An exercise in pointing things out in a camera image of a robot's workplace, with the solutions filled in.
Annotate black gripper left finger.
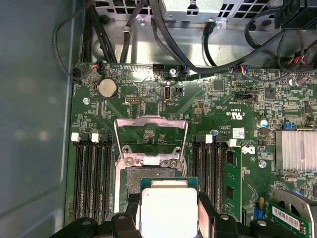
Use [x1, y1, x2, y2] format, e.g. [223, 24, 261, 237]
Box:
[49, 192, 142, 238]

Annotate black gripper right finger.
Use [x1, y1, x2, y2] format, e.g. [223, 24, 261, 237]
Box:
[197, 192, 298, 238]

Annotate silver square CPU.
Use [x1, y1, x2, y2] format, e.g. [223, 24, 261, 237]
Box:
[140, 177, 199, 238]

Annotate metal socket cover frame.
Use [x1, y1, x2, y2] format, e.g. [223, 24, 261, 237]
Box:
[113, 116, 189, 171]

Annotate black RAM slot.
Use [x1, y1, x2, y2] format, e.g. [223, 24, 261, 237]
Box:
[201, 134, 213, 199]
[192, 135, 205, 194]
[211, 135, 225, 214]
[81, 133, 93, 223]
[91, 133, 103, 224]
[100, 133, 112, 224]
[71, 133, 84, 223]

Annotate RAM stick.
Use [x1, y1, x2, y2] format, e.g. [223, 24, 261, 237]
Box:
[224, 146, 242, 221]

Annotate small graphics card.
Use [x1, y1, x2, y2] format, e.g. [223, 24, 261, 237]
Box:
[268, 188, 317, 238]

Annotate white barcode sticker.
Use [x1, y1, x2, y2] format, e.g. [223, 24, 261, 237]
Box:
[232, 127, 246, 139]

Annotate silver finned heat sink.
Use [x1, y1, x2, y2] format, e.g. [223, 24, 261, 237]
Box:
[274, 130, 317, 172]

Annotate green motherboard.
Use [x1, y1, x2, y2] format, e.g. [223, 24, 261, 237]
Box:
[65, 61, 317, 238]

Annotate round coin battery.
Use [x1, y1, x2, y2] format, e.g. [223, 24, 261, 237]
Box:
[98, 78, 118, 99]

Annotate internal USB port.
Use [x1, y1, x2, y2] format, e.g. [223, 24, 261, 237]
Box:
[163, 84, 172, 103]

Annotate black open PC case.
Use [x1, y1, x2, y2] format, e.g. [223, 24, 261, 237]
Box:
[0, 0, 317, 238]

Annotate silver metal drive cage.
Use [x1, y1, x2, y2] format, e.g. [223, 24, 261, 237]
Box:
[94, 0, 285, 25]

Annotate black sleeved wire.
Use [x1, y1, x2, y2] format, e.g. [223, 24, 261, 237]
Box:
[120, 0, 141, 63]

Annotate short black wire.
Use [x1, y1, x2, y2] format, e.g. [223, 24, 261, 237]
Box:
[202, 21, 220, 67]

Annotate thick black wire bundle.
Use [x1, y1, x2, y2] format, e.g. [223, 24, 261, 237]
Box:
[83, 3, 117, 64]

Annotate long black wire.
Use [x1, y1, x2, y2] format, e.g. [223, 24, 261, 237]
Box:
[148, 0, 317, 76]

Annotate thin black wire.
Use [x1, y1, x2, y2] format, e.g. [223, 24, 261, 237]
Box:
[52, 0, 97, 82]

